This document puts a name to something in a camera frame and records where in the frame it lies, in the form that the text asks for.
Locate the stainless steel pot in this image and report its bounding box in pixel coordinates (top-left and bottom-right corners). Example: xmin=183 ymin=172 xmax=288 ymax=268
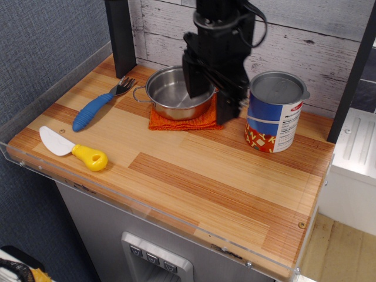
xmin=133 ymin=66 xmax=216 ymax=121

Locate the black left frame post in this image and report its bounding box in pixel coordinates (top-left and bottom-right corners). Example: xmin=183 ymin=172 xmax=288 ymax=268
xmin=105 ymin=0 xmax=137 ymax=78

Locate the silver toy fridge cabinet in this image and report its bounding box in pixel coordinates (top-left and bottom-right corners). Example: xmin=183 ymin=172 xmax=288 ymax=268
xmin=57 ymin=183 xmax=272 ymax=281

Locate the orange knitted cloth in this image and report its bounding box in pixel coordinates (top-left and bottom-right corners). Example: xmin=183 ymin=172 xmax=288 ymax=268
xmin=149 ymin=94 xmax=224 ymax=131

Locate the blue handled metal fork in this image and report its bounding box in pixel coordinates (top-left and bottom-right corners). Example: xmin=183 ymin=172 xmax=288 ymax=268
xmin=72 ymin=76 xmax=136 ymax=132

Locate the black right frame post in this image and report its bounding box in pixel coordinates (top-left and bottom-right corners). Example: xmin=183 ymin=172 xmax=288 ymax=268
xmin=327 ymin=2 xmax=375 ymax=143

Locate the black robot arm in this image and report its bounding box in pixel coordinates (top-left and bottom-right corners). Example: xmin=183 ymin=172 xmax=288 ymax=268
xmin=182 ymin=1 xmax=256 ymax=125

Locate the black braided cable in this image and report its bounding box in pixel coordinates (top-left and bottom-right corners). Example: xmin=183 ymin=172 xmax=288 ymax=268
xmin=0 ymin=257 xmax=36 ymax=282

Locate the blue labelled food can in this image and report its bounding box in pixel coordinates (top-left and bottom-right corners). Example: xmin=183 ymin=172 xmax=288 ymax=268
xmin=244 ymin=70 xmax=310 ymax=153

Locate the yellow handled white toy knife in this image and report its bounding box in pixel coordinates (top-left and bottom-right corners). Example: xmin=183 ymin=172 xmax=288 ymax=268
xmin=39 ymin=126 xmax=108 ymax=172

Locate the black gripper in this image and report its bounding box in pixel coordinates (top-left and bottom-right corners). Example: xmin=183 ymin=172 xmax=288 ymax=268
xmin=182 ymin=22 xmax=254 ymax=125

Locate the white ridged plastic box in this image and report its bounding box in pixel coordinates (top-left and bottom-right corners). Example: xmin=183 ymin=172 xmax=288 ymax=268
xmin=318 ymin=108 xmax=375 ymax=235

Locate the black frame post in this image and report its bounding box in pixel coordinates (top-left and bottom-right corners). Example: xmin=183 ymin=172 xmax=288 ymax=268
xmin=105 ymin=0 xmax=137 ymax=78
xmin=327 ymin=2 xmax=375 ymax=143

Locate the grey dispenser button panel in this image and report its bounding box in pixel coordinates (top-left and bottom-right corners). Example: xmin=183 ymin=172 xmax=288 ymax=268
xmin=121 ymin=231 xmax=194 ymax=281

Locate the yellow object at corner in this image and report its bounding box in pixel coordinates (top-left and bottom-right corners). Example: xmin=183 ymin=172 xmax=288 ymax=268
xmin=31 ymin=268 xmax=53 ymax=282

